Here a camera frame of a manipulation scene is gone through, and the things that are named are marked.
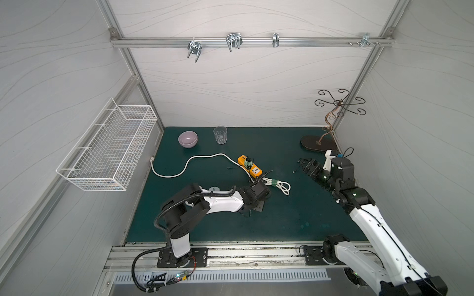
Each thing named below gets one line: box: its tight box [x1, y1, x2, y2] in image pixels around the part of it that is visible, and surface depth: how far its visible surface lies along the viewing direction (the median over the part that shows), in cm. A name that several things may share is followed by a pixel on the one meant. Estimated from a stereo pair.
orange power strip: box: [237, 154, 263, 178], surface depth 100 cm
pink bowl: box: [177, 130, 199, 149], surface depth 113 cm
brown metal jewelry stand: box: [299, 88, 367, 153], surface depth 107 cm
